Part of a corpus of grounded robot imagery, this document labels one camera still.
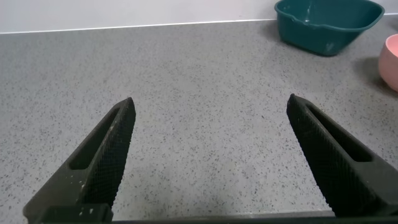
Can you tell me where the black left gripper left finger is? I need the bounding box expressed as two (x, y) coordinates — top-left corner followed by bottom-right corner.
(22, 96), (137, 224)

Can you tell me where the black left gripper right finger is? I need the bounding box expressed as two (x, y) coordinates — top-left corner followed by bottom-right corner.
(286, 93), (398, 218)

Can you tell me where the pink plastic bowl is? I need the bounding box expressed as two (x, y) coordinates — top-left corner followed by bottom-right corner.
(378, 34), (398, 93)

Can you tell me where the teal square plastic basin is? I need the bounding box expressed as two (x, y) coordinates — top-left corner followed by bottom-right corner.
(274, 0), (386, 57)

